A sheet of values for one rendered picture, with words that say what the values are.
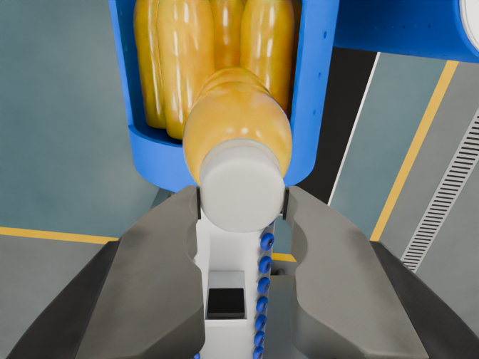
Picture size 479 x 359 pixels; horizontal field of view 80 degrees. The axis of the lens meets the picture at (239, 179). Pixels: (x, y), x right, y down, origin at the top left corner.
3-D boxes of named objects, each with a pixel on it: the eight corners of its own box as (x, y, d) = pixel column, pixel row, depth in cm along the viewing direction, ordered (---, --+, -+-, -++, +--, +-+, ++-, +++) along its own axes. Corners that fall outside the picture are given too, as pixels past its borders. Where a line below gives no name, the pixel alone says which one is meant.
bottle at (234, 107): (244, 52, 29) (267, 77, 12) (277, 111, 32) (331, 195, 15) (187, 90, 31) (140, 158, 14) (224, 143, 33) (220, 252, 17)
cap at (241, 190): (254, 125, 14) (257, 137, 12) (291, 186, 15) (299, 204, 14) (187, 165, 14) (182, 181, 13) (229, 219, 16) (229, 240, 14)
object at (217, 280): (209, 277, 81) (204, 327, 68) (208, 266, 80) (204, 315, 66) (244, 277, 82) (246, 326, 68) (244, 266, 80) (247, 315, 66)
